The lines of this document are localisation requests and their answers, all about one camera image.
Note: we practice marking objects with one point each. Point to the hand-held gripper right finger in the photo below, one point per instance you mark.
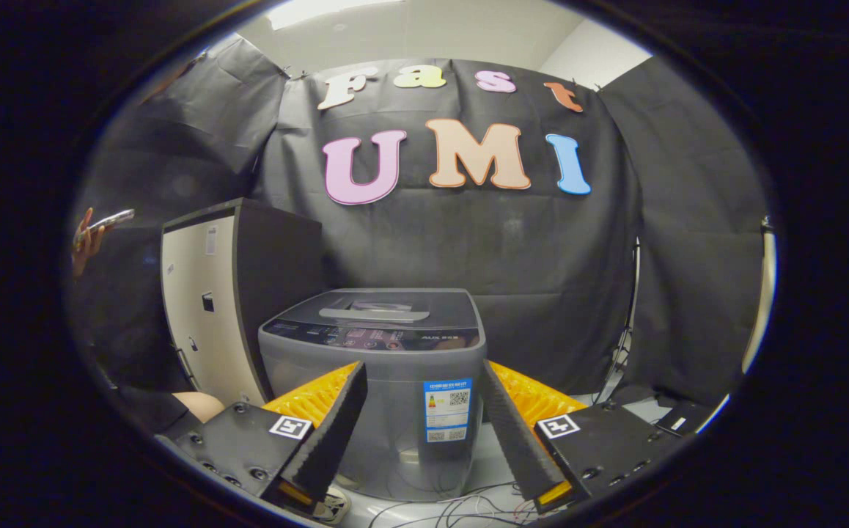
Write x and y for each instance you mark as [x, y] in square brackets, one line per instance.
[516, 433]

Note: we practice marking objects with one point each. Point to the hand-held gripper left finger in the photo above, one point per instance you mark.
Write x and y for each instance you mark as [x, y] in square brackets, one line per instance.
[333, 433]

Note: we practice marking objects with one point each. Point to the grey washing machine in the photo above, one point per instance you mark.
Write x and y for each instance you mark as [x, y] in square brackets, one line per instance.
[395, 411]

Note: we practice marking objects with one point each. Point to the beige and black cabinet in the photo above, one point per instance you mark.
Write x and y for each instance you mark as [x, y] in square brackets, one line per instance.
[204, 330]

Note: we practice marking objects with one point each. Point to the black box device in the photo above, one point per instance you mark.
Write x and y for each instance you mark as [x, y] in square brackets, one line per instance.
[685, 420]

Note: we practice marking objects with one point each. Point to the black backdrop cloth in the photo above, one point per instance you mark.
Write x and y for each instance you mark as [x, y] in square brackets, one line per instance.
[527, 242]

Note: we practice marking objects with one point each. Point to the thin black light stand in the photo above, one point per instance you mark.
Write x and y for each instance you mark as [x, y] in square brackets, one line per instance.
[636, 279]

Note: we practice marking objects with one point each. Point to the smartphone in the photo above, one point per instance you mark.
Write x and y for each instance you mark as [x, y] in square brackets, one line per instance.
[113, 218]

